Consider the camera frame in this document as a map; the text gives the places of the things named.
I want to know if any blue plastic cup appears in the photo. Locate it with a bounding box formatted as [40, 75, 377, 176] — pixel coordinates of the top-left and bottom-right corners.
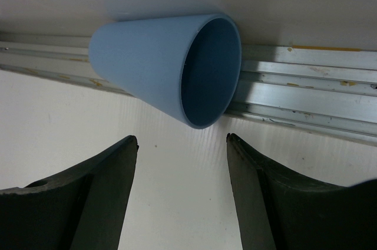
[88, 14, 242, 129]

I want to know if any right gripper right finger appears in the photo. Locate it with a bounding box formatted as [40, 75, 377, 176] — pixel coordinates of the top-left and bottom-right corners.
[226, 134, 376, 249]

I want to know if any aluminium right side rail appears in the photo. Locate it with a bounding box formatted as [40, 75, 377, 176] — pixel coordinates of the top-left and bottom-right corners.
[1, 33, 376, 144]

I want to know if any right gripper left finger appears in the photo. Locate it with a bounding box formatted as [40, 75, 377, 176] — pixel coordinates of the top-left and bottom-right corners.
[1, 136, 138, 249]

